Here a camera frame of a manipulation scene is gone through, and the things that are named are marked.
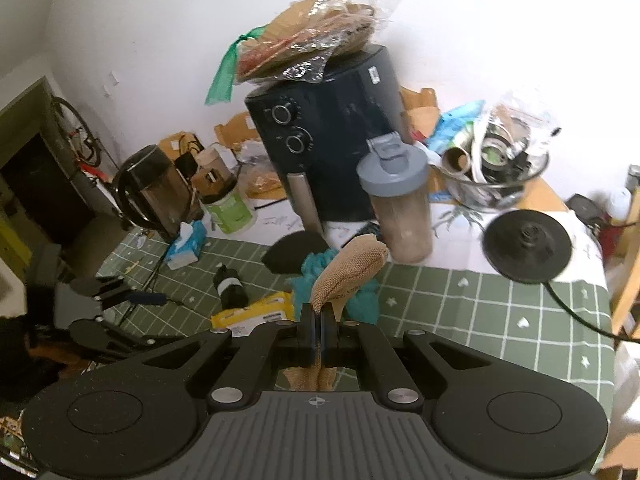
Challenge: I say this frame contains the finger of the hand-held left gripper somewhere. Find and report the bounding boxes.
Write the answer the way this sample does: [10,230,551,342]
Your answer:
[69,275,167,308]
[67,319,157,361]

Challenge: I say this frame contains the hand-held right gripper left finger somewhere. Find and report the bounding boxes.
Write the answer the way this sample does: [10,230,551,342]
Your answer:
[134,304,322,409]

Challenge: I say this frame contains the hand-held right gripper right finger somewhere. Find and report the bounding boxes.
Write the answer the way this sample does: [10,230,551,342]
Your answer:
[322,305,501,409]

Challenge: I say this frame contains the tan knit cloth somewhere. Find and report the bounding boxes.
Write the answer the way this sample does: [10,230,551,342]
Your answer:
[280,234,389,392]

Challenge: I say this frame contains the teal fuzzy cloth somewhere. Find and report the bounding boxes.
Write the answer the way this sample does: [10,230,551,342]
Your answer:
[290,250,382,324]

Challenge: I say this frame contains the yellow wipes pack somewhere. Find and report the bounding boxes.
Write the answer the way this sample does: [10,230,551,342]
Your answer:
[210,291,302,337]

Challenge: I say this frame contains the blue tissue pack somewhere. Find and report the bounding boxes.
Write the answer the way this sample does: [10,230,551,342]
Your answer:
[165,220,207,270]

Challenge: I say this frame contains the black round cloth pad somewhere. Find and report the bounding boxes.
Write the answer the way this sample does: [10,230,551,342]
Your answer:
[262,230,332,276]

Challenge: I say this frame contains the small black bottle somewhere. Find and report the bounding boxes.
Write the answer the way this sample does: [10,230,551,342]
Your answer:
[213,263,249,309]

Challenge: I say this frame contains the steel electric kettle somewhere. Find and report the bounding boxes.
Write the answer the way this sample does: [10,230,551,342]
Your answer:
[112,144,202,242]

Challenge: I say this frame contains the white and green jar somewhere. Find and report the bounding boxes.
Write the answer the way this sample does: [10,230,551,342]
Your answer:
[194,146,259,236]

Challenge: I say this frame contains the green checked tablecloth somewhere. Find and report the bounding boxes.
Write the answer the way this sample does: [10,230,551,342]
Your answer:
[97,230,619,411]

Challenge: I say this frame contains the bicycle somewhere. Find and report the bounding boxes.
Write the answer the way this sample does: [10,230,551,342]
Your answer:
[50,95,122,196]

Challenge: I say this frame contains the shaker bottle with grey lid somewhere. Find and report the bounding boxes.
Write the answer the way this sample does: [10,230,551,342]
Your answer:
[356,131,434,265]

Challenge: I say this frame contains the brown cardboard box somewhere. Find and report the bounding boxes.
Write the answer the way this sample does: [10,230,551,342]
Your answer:
[159,131,206,167]
[214,110,261,154]

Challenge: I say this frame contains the clear bag of bread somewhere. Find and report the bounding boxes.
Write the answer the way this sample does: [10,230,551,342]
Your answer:
[234,144,287,202]

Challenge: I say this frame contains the dark blue air fryer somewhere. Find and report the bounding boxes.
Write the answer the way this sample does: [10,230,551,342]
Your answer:
[244,44,417,237]

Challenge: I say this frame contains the cardboard tube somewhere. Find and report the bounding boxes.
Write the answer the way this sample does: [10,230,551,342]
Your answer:
[440,145,474,174]

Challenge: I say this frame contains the black round kettle base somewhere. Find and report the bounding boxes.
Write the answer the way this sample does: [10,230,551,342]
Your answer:
[482,210,574,284]

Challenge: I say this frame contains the glass bowl of odds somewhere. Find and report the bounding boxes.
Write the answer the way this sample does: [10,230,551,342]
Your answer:
[442,104,552,212]

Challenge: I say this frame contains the green plastic strip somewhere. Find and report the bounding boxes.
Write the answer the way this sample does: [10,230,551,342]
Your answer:
[205,25,271,107]

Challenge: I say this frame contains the brown cardboard piece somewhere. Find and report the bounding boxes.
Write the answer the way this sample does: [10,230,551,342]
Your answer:
[400,87,444,144]

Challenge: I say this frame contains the light blue packet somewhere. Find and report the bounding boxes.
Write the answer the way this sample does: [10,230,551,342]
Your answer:
[427,100,487,154]

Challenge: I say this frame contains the black flat device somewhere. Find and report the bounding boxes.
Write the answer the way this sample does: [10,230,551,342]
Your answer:
[567,193,607,226]

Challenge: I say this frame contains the plastic bag of bread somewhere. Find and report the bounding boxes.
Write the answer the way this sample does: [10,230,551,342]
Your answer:
[234,0,404,87]

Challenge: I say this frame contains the wooden chair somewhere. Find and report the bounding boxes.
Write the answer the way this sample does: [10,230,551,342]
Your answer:
[611,224,640,344]

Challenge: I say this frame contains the white round bottle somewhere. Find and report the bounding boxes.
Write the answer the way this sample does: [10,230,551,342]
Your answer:
[606,187,632,222]

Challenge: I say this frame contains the black kettle base cable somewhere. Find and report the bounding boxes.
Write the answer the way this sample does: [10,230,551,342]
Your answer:
[542,280,640,346]

